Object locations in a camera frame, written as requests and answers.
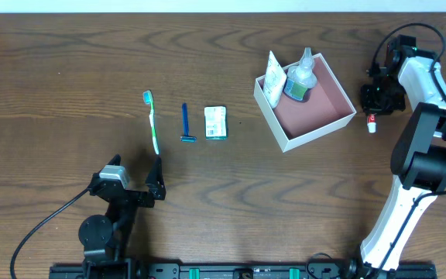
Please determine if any red green toothpaste tube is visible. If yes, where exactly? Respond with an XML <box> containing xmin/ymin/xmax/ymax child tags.
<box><xmin>367</xmin><ymin>114</ymin><xmax>376</xmax><ymax>133</ymax></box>

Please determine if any blue disposable razor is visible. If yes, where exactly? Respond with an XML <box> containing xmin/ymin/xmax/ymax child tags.
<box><xmin>180</xmin><ymin>103</ymin><xmax>197</xmax><ymax>143</ymax></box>

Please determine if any white box pink interior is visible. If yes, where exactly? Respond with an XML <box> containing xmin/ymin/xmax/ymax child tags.
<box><xmin>253</xmin><ymin>53</ymin><xmax>356</xmax><ymax>153</ymax></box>

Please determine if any clear pump bottle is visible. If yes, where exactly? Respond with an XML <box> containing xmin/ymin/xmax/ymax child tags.
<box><xmin>283</xmin><ymin>47</ymin><xmax>317</xmax><ymax>102</ymax></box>

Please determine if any green white soap box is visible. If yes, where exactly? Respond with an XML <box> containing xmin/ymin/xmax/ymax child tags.
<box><xmin>204</xmin><ymin>106</ymin><xmax>228</xmax><ymax>140</ymax></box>

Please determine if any white lotion tube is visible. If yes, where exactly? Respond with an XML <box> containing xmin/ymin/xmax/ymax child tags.
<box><xmin>262</xmin><ymin>51</ymin><xmax>286</xmax><ymax>109</ymax></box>

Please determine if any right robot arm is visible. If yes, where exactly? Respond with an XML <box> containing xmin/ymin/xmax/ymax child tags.
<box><xmin>342</xmin><ymin>35</ymin><xmax>446</xmax><ymax>278</ymax></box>

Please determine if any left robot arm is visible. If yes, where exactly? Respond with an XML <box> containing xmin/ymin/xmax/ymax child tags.
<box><xmin>78</xmin><ymin>155</ymin><xmax>166</xmax><ymax>278</ymax></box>

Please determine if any green white toothbrush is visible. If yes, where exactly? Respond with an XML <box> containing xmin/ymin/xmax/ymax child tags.
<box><xmin>142</xmin><ymin>90</ymin><xmax>160</xmax><ymax>155</ymax></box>

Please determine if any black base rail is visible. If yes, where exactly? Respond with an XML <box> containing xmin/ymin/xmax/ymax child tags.
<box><xmin>48</xmin><ymin>261</ymin><xmax>439</xmax><ymax>279</ymax></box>

